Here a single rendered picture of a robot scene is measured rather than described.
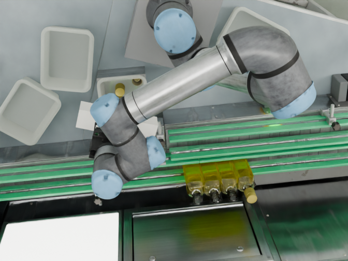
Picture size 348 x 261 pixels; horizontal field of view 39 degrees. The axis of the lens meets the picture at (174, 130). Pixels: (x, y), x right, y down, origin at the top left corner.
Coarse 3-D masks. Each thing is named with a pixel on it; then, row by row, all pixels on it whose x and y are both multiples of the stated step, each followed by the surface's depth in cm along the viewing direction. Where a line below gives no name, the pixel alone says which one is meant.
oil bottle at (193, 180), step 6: (186, 168) 174; (192, 168) 174; (198, 168) 174; (186, 174) 171; (192, 174) 171; (198, 174) 171; (186, 180) 169; (192, 180) 168; (198, 180) 168; (186, 186) 169; (192, 186) 166; (198, 186) 166
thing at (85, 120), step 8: (80, 104) 149; (88, 104) 151; (80, 112) 147; (88, 112) 147; (80, 120) 148; (88, 120) 148; (152, 120) 153; (88, 128) 150; (144, 128) 151; (152, 128) 151; (144, 136) 152
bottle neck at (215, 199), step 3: (213, 189) 165; (216, 189) 166; (210, 192) 165; (213, 192) 164; (216, 192) 164; (210, 195) 164; (213, 195) 162; (216, 195) 162; (213, 198) 162; (216, 198) 164; (219, 198) 162; (213, 201) 163; (216, 201) 163; (219, 201) 163
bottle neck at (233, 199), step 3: (231, 186) 166; (228, 189) 165; (231, 189) 164; (234, 189) 165; (228, 192) 164; (231, 192) 163; (234, 192) 163; (228, 195) 163; (231, 195) 162; (234, 195) 162; (228, 198) 163; (231, 198) 164; (234, 198) 164; (237, 198) 163
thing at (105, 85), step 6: (102, 78) 171; (108, 78) 171; (114, 78) 171; (120, 78) 171; (126, 78) 172; (132, 78) 172; (144, 78) 172; (102, 84) 177; (108, 84) 180; (114, 84) 180; (126, 84) 180; (132, 84) 181; (102, 90) 176; (108, 90) 181; (114, 90) 181; (126, 90) 181; (132, 90) 182
